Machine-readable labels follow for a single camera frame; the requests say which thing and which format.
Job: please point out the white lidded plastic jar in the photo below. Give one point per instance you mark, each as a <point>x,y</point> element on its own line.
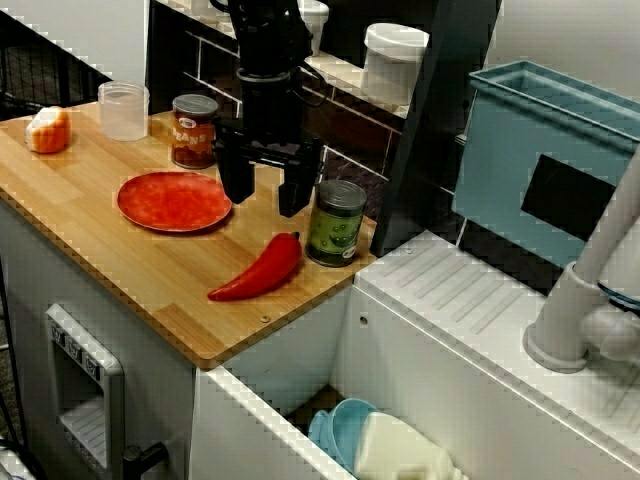
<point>395,65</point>

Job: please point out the clear lidless plastic jar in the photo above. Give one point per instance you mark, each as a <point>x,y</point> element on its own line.
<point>123,112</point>

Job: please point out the grey toy dispenser panel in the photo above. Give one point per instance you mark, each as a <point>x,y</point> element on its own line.
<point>85,360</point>

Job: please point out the orange beans can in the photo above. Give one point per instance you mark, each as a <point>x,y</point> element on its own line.
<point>192,137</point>

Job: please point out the small white lidded jar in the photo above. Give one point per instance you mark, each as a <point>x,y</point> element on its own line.
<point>317,25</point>

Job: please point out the white tiled shelf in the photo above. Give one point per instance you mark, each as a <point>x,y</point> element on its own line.
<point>340,75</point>

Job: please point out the dark grey hutch side panel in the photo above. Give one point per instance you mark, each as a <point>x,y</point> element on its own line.
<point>430,175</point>

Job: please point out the red round plate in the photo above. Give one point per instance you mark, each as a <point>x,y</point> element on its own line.
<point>172,202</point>

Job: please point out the blue bowl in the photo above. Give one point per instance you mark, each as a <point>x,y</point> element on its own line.
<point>350,430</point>

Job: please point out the teal plastic bin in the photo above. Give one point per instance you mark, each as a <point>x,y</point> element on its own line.
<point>490,165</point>

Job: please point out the grey toy faucet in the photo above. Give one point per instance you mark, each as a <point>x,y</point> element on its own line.
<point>560,320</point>

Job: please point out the red toy chili pepper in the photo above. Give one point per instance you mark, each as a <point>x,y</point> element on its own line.
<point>260,270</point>

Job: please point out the green peas can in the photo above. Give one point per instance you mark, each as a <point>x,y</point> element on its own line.
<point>335,225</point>

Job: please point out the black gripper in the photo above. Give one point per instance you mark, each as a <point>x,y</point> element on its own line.
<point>270,110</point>

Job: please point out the toy bread slice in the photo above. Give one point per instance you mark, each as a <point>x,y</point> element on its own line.
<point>47,132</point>

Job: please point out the white toy sink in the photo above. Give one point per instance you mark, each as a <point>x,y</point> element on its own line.
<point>450,375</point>

